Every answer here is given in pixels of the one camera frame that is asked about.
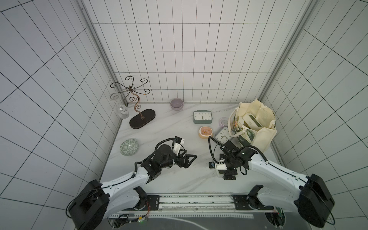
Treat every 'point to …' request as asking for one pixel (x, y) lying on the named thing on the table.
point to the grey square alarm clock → (224, 135)
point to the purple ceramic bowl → (177, 104)
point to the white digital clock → (252, 122)
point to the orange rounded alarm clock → (205, 132)
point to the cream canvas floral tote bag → (262, 137)
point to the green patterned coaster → (129, 147)
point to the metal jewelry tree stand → (144, 118)
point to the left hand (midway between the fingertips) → (188, 156)
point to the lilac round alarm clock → (224, 122)
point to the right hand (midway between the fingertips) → (222, 162)
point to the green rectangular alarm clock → (202, 117)
